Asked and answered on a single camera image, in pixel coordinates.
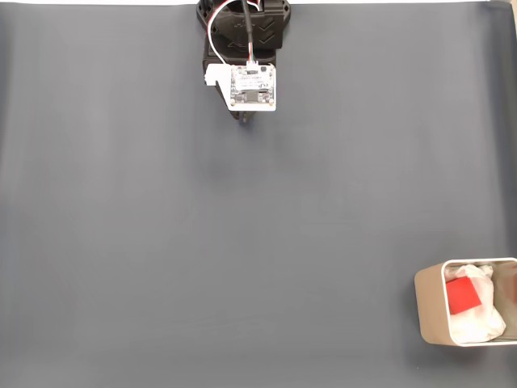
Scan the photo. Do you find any beige rounded box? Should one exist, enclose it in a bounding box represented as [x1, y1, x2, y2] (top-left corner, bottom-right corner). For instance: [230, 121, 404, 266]
[414, 256, 517, 348]

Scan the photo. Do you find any white looped servo wire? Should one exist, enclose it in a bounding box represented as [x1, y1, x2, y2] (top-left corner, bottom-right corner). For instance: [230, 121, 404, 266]
[206, 0, 235, 65]

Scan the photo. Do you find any black camera cable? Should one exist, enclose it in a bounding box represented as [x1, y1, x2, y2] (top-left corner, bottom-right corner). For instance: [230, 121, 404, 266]
[241, 0, 258, 65]

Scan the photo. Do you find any dark blue-grey table mat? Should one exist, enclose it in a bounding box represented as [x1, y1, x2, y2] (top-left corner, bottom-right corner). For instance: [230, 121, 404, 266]
[0, 2, 517, 388]

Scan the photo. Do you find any red cube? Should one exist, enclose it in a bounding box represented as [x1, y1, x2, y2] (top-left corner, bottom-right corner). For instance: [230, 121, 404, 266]
[445, 276, 483, 315]

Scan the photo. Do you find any white camera circuit board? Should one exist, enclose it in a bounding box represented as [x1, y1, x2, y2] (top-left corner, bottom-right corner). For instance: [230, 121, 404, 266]
[204, 62, 278, 112]

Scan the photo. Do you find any white crumpled tissue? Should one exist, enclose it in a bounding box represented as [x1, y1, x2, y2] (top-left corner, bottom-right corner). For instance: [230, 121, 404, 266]
[443, 262, 507, 344]

